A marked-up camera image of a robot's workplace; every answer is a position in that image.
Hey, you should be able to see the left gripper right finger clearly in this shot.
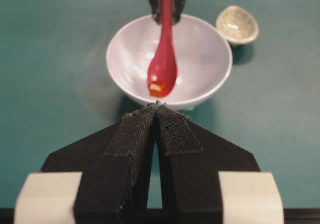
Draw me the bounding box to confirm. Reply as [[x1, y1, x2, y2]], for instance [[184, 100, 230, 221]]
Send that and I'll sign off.
[[155, 105, 261, 216]]

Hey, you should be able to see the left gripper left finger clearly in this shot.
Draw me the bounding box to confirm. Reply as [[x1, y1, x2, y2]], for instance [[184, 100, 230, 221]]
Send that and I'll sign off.
[[41, 104, 157, 216]]

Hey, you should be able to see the small red block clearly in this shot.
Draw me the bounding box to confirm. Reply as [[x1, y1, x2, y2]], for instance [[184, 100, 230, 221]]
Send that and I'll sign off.
[[149, 81, 167, 98]]

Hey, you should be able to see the pink plastic spoon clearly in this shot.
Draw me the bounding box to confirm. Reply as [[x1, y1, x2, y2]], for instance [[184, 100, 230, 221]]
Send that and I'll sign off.
[[147, 0, 178, 97]]

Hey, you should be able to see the speckled ceramic spoon rest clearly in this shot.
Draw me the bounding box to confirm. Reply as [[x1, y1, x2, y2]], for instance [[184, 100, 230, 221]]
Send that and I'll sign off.
[[216, 5, 260, 47]]

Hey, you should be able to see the white round bowl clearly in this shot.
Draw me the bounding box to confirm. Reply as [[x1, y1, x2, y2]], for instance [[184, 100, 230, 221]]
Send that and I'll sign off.
[[106, 14, 233, 111]]

